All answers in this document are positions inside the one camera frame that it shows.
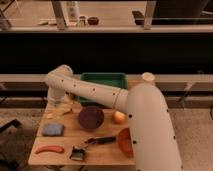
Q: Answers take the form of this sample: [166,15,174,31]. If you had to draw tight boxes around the black handled brush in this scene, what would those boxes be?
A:
[70,136,116,161]

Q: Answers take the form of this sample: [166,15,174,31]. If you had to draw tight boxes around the dark bowl on shelf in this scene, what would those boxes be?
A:
[87,17,99,25]

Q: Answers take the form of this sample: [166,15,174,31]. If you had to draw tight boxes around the white paper cup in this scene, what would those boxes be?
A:
[141,72,155,83]

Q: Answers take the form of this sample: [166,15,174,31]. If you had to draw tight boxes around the red chili pepper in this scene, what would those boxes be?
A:
[35,145,65,154]

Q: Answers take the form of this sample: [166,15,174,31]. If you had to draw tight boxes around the green plastic tray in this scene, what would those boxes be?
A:
[78,72,128,108]

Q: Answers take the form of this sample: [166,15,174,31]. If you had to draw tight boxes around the blue sponge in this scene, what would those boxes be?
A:
[42,124,64,136]

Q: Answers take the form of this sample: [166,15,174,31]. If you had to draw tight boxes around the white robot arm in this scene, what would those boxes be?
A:
[45,65,184,171]

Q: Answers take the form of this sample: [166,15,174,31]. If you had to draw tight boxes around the orange bowl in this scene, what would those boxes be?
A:
[117,128,133,158]

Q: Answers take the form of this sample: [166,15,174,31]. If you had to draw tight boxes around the small jar on shelf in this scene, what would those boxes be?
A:
[78,16,86,26]

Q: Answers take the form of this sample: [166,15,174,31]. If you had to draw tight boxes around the yellow apple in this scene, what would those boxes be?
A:
[112,111,126,124]

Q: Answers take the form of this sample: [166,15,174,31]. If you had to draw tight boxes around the clear bottle on shelf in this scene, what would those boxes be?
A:
[66,1,80,25]

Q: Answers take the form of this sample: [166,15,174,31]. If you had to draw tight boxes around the yellow banana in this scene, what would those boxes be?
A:
[45,106,72,119]

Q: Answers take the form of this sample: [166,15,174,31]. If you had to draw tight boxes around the purple bowl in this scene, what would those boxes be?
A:
[78,106,104,130]

